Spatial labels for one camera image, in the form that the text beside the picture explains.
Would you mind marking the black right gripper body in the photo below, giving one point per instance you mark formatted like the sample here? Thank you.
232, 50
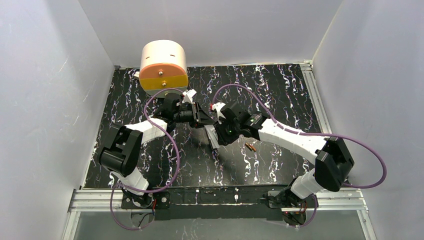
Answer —
218, 131

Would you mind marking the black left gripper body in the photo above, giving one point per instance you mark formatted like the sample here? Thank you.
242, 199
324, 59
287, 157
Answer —
193, 112

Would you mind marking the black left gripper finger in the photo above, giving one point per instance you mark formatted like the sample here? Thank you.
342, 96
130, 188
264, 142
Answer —
198, 124
201, 115

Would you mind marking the long white rectangular block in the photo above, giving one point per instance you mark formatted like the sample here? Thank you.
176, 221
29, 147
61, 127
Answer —
213, 139

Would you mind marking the white remote control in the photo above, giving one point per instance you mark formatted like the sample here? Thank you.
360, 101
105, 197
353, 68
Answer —
208, 126

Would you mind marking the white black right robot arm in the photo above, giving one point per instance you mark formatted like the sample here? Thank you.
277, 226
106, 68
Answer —
330, 156

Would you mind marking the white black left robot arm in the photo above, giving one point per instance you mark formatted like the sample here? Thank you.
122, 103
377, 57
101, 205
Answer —
120, 151

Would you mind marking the orange green battery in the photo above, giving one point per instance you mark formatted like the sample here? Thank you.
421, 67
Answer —
247, 145

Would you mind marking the cylindrical drawer box orange front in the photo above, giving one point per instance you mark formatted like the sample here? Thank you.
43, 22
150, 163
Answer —
163, 68

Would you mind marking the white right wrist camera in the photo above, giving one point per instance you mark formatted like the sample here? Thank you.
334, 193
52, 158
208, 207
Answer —
216, 109

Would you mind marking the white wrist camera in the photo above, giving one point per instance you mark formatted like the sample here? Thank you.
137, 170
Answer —
188, 96
216, 109

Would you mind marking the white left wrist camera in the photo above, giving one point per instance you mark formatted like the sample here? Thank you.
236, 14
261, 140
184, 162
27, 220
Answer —
188, 96

